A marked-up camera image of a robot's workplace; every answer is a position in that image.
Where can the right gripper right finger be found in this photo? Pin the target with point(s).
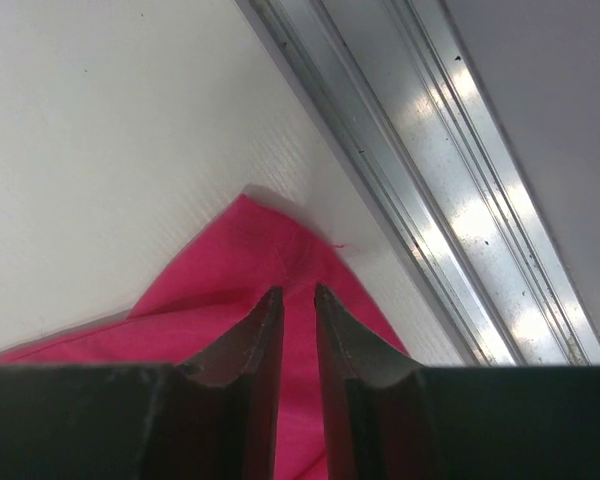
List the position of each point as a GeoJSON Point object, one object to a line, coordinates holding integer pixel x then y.
{"type": "Point", "coordinates": [387, 416]}

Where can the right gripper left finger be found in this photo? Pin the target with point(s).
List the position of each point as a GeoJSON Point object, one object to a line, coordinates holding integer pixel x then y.
{"type": "Point", "coordinates": [212, 416]}

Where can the pink t shirt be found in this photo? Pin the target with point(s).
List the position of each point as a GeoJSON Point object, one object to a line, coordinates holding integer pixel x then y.
{"type": "Point", "coordinates": [214, 282]}

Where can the right aluminium table rail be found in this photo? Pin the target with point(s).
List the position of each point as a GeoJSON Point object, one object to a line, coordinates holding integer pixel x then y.
{"type": "Point", "coordinates": [389, 82]}

